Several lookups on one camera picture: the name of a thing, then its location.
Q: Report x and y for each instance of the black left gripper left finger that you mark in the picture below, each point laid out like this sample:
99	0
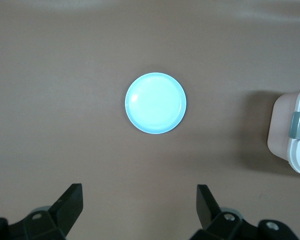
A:
65	215

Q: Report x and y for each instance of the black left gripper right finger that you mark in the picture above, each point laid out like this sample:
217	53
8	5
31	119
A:
210	217

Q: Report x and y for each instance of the light blue round plate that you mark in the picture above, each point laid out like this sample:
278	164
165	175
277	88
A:
155	103

